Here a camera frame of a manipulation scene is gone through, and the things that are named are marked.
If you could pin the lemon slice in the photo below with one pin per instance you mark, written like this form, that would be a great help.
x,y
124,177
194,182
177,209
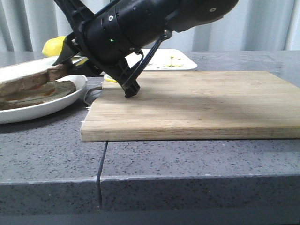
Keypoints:
x,y
109,79

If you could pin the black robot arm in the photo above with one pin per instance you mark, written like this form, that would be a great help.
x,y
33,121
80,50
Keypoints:
x,y
190,13

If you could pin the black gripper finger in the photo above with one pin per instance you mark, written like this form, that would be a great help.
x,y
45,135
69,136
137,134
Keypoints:
x,y
69,49
85,67

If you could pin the metal cutting board handle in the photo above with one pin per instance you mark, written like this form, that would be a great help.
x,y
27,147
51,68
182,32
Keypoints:
x,y
88,93

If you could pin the wooden cutting board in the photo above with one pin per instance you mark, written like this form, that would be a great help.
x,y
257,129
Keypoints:
x,y
197,105

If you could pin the bread slice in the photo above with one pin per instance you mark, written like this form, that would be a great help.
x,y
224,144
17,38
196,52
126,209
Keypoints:
x,y
62,89
24,76

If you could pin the yellow lemon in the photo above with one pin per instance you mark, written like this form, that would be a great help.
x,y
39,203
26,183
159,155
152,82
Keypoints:
x,y
53,47

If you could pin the fried egg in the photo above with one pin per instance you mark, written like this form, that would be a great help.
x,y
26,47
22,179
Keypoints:
x,y
34,93

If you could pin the white round plate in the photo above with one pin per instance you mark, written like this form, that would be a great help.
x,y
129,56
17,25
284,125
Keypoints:
x,y
40,110

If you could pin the grey pleated curtain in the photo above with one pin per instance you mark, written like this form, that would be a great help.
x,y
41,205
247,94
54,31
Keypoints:
x,y
268,25

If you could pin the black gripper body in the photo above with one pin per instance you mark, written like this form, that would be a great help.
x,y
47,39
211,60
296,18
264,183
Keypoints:
x,y
122,37

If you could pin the white bear print tray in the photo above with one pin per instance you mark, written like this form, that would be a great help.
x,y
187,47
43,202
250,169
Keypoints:
x,y
156,63

